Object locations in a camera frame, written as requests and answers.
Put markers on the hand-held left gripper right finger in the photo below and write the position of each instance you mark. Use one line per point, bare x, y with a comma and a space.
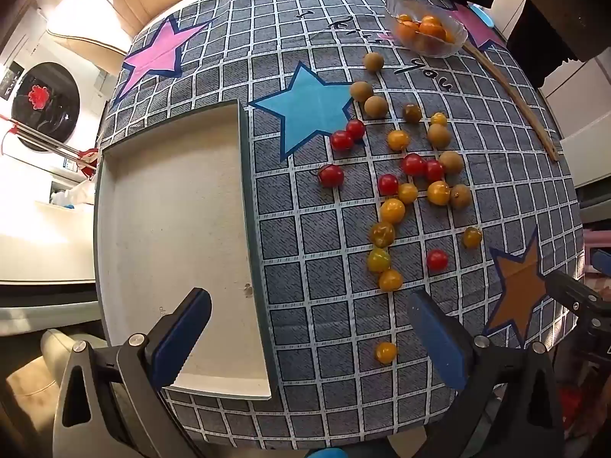
437, 334

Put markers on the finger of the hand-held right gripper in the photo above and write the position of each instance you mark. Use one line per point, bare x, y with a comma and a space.
573, 293

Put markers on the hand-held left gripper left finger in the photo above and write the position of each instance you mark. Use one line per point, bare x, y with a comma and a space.
188, 324

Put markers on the white rectangular tray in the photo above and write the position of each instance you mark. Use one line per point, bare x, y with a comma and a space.
167, 224

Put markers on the red plastic object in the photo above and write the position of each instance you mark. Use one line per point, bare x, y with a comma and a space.
570, 403

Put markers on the brownish yellow cherry tomato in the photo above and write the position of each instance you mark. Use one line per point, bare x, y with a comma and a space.
382, 233

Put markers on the star-patterned checked tablecloth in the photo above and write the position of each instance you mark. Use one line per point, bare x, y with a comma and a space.
310, 272

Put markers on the beige padded chair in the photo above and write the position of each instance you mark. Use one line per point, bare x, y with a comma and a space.
52, 346

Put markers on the white cabinet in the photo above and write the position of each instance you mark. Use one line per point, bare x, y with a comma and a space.
43, 243

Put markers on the white plastic bag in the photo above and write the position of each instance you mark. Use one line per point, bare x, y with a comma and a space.
71, 194

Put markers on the long wooden stick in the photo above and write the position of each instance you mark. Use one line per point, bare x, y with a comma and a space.
525, 106

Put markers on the dark brown cherry tomato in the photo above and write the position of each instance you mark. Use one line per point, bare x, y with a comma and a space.
411, 113

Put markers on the red mop with metal pole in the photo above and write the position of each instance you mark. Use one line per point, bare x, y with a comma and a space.
47, 143

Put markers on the white washing machine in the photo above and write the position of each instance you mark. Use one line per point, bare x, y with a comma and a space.
52, 100

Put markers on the blue plastic object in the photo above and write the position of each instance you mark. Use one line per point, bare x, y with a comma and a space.
482, 14

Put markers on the pile of orange kumquats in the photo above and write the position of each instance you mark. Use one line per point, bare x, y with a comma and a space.
408, 32

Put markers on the clear glass bowl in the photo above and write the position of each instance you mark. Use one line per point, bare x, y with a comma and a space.
400, 5

